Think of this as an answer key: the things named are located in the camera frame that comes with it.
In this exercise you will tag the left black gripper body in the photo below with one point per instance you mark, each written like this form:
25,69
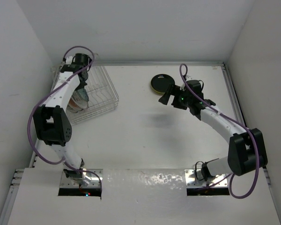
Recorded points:
83,83

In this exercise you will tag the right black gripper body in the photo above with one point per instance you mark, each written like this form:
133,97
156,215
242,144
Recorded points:
181,101

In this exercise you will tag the black plate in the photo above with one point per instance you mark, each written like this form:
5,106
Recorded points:
161,82

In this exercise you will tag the dark green plate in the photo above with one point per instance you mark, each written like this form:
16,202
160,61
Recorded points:
83,96

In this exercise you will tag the white plate red characters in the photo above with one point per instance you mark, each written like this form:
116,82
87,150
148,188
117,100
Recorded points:
78,102

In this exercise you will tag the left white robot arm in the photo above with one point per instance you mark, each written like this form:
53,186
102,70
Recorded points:
50,119

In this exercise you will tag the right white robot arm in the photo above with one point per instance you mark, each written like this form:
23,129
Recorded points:
245,146

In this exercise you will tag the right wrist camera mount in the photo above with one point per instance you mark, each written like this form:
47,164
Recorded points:
185,79

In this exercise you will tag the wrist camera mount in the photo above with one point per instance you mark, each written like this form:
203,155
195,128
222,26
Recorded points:
185,79
68,60

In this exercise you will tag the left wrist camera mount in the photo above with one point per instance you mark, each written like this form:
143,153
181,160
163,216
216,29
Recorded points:
68,60

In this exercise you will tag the wire dish rack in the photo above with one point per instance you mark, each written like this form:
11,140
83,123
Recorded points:
101,91

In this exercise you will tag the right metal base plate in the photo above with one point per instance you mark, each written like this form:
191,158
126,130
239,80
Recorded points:
194,179

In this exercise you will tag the metal base plate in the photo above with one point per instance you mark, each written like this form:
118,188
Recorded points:
194,179
87,179

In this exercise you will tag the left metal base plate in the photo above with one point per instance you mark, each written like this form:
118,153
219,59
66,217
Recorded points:
87,179

